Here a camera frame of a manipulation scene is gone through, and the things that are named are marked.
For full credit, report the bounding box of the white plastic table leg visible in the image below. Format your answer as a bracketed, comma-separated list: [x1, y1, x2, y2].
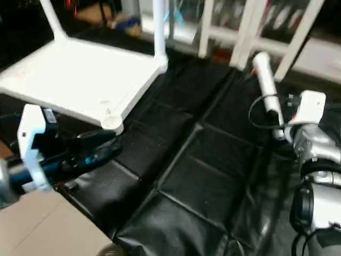
[39, 0, 69, 44]
[152, 0, 168, 60]
[251, 51, 287, 141]

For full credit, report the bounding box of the white plastic table top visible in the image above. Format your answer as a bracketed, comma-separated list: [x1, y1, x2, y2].
[0, 36, 169, 135]

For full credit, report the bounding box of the white drawer unit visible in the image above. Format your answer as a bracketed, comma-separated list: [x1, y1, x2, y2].
[298, 37, 341, 83]

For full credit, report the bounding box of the white glass door cabinet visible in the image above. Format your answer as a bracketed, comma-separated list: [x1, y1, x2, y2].
[198, 0, 327, 82]

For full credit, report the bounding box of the black work mat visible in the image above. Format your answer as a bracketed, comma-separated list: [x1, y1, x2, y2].
[0, 24, 341, 256]

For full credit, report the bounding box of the brown cardboard box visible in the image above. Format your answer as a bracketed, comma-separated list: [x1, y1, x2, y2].
[108, 15, 143, 37]

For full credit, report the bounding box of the light blue mop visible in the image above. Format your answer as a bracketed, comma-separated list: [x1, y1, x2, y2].
[166, 0, 185, 39]

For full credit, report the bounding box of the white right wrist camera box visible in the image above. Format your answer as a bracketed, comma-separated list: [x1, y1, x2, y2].
[289, 90, 327, 135]

